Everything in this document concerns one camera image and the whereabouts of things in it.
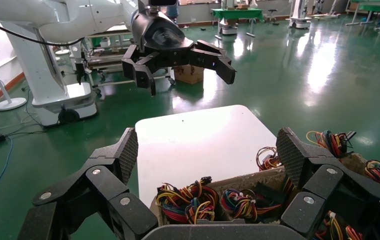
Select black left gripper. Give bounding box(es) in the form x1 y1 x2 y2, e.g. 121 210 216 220
121 12 237 98

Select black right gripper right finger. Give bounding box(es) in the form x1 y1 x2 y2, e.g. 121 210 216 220
275 126 380 240

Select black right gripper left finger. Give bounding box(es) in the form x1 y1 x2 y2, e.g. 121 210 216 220
17 127 159 240

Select brown carton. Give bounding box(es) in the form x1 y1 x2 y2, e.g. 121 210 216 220
173 64 205 85

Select white machine base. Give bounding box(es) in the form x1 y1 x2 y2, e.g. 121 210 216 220
218 16 240 36

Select metal wheeled trolley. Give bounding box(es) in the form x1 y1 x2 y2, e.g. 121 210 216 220
83 29 178 97

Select green cloth table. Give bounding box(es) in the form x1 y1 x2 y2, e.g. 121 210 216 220
211 8 264 38

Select brown cardboard divider box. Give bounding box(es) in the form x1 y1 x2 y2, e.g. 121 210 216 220
150 152 380 240

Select black swivel stool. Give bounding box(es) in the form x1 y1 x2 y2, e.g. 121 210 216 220
265 9 281 26

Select white standing fan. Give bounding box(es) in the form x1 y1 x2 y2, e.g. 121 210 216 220
0 29 28 112

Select white robot torso and base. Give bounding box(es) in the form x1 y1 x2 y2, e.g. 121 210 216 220
0 19 99 128

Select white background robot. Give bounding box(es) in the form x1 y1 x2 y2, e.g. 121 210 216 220
287 0 313 30

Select wire bundle centre cell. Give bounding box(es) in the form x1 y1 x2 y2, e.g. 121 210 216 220
314 211 365 240

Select wire bundle top left cell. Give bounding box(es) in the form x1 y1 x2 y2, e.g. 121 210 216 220
305 129 357 158

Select wire bundle left middle cell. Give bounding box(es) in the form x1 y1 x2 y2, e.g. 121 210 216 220
255 146 282 172

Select silver power supply with cables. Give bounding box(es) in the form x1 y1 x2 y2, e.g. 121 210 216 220
220 188 284 222
158 198 218 226
155 176 220 208

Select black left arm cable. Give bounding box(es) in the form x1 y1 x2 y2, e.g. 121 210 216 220
0 15 86 47

